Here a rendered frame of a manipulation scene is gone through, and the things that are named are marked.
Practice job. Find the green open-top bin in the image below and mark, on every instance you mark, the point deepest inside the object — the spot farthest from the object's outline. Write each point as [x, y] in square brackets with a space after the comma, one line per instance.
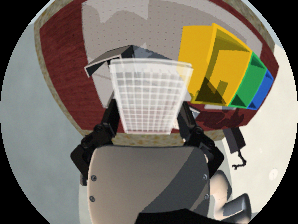
[249, 84]

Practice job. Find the yellow open-top bin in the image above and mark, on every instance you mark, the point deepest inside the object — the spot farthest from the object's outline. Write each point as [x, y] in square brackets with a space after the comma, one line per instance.
[227, 66]

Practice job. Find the blue open-top bin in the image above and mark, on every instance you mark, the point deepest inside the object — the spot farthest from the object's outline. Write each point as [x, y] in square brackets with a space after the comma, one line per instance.
[263, 90]

